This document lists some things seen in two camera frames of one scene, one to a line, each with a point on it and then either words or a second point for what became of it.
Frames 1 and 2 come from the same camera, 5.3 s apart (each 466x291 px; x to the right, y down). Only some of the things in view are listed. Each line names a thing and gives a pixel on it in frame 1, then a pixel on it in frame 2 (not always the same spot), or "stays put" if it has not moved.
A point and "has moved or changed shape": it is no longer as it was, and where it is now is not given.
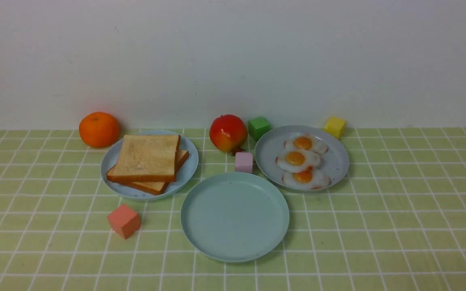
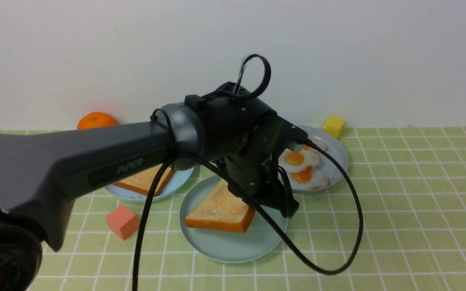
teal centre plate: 235,217 stays put
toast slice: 146,157 has moved or changed shape
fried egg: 310,179 stays put
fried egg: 297,161 stays put
